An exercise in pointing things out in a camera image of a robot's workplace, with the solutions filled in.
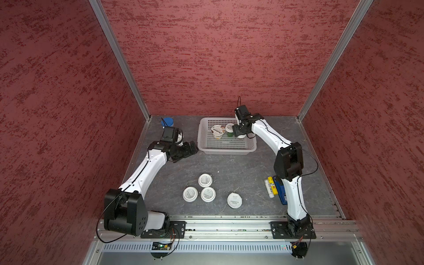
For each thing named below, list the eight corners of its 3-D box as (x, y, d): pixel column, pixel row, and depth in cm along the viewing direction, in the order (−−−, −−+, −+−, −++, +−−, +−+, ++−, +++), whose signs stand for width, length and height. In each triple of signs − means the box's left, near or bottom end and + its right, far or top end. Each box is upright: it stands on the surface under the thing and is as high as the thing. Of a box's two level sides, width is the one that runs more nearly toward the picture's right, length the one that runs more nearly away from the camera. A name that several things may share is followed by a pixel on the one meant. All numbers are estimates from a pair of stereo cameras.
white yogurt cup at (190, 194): (183, 204, 83) (181, 200, 77) (185, 191, 87) (183, 186, 82) (197, 204, 83) (196, 200, 77) (198, 191, 87) (197, 186, 82)
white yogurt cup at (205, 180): (198, 190, 88) (197, 185, 82) (199, 179, 92) (198, 173, 86) (212, 190, 88) (211, 185, 82) (212, 179, 92) (212, 173, 86)
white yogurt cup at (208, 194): (200, 201, 84) (199, 197, 78) (204, 190, 88) (204, 185, 82) (212, 206, 82) (212, 202, 77) (216, 194, 86) (216, 189, 81)
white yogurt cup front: (227, 211, 81) (228, 207, 76) (227, 197, 86) (227, 192, 80) (240, 211, 81) (242, 207, 76) (239, 197, 86) (241, 192, 80)
